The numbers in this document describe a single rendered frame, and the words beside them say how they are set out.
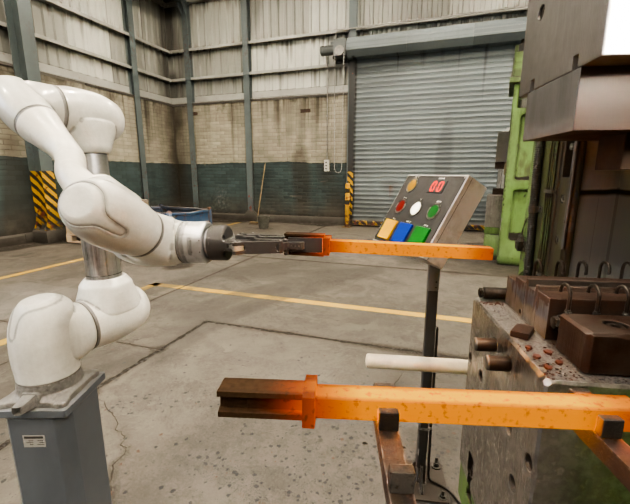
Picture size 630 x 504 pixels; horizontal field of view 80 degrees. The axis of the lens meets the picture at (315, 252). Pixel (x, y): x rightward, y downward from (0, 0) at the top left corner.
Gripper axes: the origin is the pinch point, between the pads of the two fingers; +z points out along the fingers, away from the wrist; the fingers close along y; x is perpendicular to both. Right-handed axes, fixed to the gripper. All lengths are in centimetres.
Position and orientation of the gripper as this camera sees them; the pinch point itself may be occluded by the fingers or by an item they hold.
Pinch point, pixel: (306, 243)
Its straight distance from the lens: 77.0
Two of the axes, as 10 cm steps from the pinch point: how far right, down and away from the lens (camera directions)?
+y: -1.4, 2.0, -9.7
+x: -0.1, -9.8, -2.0
